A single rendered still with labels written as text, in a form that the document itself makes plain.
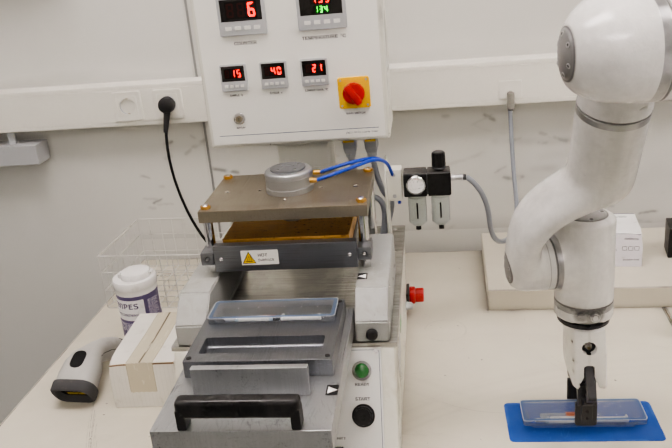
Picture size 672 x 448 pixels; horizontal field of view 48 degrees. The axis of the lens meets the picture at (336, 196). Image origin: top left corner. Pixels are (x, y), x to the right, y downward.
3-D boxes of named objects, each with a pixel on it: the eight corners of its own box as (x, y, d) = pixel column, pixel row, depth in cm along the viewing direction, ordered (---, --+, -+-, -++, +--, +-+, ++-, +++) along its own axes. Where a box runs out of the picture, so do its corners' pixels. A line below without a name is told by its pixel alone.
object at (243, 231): (248, 223, 139) (241, 173, 136) (368, 217, 136) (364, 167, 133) (225, 262, 123) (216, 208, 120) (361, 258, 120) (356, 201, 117)
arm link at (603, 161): (530, 134, 90) (511, 308, 109) (665, 120, 90) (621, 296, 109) (511, 93, 97) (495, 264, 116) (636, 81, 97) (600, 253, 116)
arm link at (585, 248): (558, 313, 108) (623, 306, 108) (559, 227, 104) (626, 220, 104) (540, 286, 116) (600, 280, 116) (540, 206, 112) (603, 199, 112)
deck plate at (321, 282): (239, 235, 160) (239, 230, 160) (405, 228, 156) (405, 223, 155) (171, 351, 117) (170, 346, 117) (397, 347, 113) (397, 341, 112)
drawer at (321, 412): (216, 333, 119) (209, 288, 117) (356, 329, 117) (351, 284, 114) (154, 458, 92) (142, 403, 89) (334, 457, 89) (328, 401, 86)
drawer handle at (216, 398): (182, 421, 92) (176, 392, 91) (304, 420, 90) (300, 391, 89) (177, 431, 90) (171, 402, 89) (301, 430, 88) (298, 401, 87)
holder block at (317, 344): (216, 317, 116) (214, 302, 116) (346, 313, 114) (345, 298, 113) (184, 378, 101) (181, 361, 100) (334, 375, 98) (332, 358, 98)
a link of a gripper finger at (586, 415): (601, 397, 111) (600, 436, 113) (596, 385, 114) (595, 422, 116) (578, 398, 111) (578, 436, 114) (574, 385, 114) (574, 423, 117)
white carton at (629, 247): (526, 243, 174) (526, 213, 171) (633, 243, 169) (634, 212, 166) (527, 266, 163) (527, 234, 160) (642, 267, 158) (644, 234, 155)
